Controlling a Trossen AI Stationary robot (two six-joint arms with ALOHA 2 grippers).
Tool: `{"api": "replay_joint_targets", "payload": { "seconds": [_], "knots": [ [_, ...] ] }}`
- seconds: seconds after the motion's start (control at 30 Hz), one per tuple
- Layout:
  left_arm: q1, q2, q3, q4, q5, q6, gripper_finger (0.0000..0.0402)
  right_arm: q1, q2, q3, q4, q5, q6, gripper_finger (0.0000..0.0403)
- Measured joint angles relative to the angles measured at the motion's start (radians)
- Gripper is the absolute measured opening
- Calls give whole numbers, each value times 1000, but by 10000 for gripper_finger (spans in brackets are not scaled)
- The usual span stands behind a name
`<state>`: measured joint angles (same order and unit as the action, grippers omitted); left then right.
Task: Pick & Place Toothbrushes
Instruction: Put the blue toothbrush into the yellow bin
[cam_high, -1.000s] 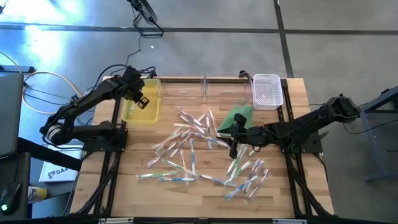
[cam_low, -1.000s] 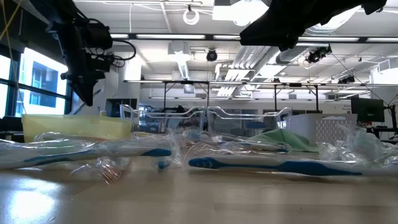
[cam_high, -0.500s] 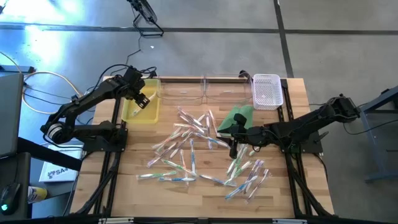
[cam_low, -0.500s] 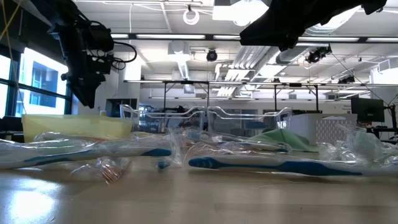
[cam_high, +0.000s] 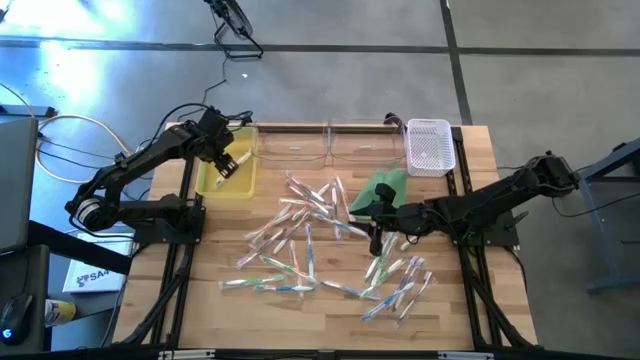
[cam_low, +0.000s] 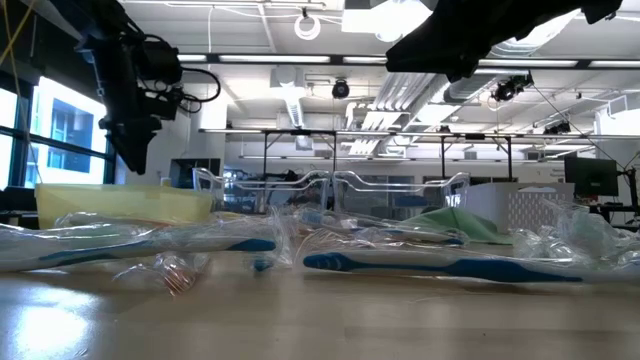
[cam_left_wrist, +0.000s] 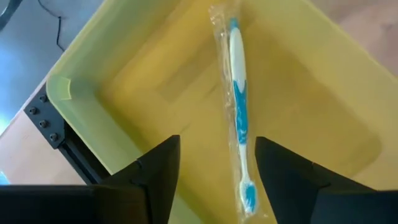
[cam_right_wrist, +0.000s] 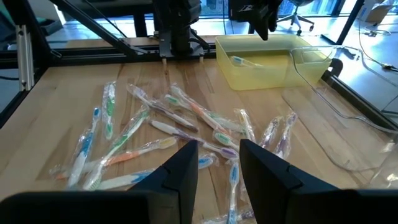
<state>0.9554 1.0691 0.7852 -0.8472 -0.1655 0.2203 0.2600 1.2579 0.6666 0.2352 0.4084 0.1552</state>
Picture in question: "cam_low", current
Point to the black metal frame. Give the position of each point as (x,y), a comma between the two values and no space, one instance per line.
(443,160)
(264,160)

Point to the blue toothbrush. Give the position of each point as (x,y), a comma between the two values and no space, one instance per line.
(125,250)
(450,267)

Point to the large glass window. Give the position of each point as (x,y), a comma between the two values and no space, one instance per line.
(70,135)

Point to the white perforated basket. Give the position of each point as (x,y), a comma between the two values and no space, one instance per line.
(520,200)

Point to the black ceiling camera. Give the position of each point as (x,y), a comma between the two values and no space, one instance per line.
(507,90)
(557,128)
(341,90)

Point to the wrapped orange toothbrush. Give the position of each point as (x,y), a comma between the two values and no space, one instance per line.
(175,277)

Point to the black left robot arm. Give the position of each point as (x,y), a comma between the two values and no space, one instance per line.
(95,25)

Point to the long ceiling light strip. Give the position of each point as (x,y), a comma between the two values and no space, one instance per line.
(275,58)
(240,130)

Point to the silver air duct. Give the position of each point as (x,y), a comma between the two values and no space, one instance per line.
(465,87)

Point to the yellow plastic bin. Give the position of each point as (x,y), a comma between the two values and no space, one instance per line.
(125,202)

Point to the black computer monitor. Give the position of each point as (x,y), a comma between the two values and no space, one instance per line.
(592,177)
(192,172)

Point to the green cloth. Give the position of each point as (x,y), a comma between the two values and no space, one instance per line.
(460,225)

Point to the white ceiling duct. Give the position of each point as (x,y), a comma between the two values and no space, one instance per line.
(287,85)

